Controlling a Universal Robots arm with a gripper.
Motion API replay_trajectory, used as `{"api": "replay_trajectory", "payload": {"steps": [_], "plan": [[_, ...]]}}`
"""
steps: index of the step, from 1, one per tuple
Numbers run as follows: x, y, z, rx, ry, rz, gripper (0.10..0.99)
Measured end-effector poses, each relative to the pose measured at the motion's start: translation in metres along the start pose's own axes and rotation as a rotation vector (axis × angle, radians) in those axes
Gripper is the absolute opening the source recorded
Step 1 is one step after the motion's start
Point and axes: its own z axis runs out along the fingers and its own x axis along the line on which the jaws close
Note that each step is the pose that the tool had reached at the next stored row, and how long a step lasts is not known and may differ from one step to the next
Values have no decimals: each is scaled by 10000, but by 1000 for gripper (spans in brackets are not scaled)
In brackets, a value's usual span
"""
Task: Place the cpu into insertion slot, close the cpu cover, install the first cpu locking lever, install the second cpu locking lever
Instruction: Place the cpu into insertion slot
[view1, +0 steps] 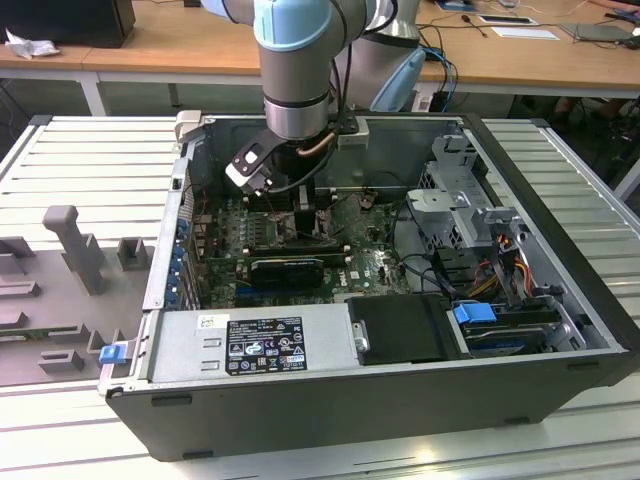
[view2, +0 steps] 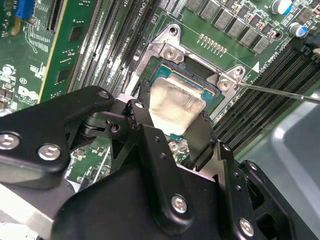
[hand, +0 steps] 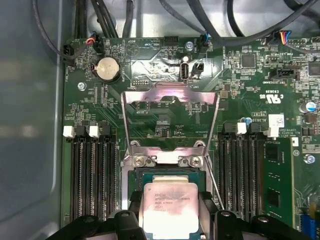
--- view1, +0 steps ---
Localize black computer tower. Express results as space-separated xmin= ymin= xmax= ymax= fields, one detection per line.
xmin=0 ymin=0 xmax=136 ymax=50

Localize black and silver PC case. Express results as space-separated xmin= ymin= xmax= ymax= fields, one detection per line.
xmin=97 ymin=110 xmax=640 ymax=461

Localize crumpled white paper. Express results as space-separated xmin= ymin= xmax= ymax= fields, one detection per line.
xmin=3 ymin=27 xmax=61 ymax=60

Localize grey parts rack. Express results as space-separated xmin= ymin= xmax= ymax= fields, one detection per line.
xmin=0 ymin=203 xmax=155 ymax=387

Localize black graphics card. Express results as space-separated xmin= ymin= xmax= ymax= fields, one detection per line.
xmin=251 ymin=256 xmax=325 ymax=290

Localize black RAM slot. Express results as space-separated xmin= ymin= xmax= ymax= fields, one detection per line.
xmin=247 ymin=193 xmax=337 ymax=202
xmin=244 ymin=249 xmax=349 ymax=260
xmin=245 ymin=202 xmax=336 ymax=212
xmin=244 ymin=240 xmax=346 ymax=250

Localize pale blue teach pendant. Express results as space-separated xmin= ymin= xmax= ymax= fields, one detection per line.
xmin=369 ymin=47 xmax=427 ymax=112

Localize green RAM stick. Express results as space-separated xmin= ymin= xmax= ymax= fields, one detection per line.
xmin=0 ymin=327 xmax=51 ymax=346

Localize silver power supply unit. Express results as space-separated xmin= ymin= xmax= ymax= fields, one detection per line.
xmin=148 ymin=302 xmax=361 ymax=384

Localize white framed tablet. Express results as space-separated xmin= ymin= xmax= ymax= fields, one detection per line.
xmin=477 ymin=13 xmax=540 ymax=27

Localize blue plastic latch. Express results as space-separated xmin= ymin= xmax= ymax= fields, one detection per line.
xmin=98 ymin=343 xmax=127 ymax=366

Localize RAM slot with white clips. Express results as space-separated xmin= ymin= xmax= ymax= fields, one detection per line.
xmin=244 ymin=198 xmax=337 ymax=207
xmin=245 ymin=254 xmax=350 ymax=266
xmin=272 ymin=188 xmax=337 ymax=198
xmin=244 ymin=245 xmax=349 ymax=255

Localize hard disk in blue carrier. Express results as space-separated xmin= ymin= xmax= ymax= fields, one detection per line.
xmin=451 ymin=301 xmax=564 ymax=357

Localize blue folder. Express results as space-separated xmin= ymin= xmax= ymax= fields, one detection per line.
xmin=433 ymin=0 xmax=482 ymax=13

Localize silver metal drive cage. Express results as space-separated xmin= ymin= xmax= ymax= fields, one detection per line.
xmin=403 ymin=133 xmax=534 ymax=251

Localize metal socket cover frame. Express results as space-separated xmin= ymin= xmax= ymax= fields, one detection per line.
xmin=322 ymin=194 xmax=371 ymax=237

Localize black plastic shroud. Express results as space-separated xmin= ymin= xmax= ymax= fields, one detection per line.
xmin=345 ymin=294 xmax=460 ymax=366

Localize green motherboard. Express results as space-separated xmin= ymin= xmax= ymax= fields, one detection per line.
xmin=199 ymin=192 xmax=441 ymax=309

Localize wooden desk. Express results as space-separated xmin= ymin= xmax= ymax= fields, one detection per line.
xmin=0 ymin=0 xmax=640 ymax=101

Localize orange and yellow wires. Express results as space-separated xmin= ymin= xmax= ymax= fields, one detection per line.
xmin=469 ymin=238 xmax=532 ymax=297

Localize grey laptop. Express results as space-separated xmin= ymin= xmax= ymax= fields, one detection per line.
xmin=558 ymin=20 xmax=636 ymax=45

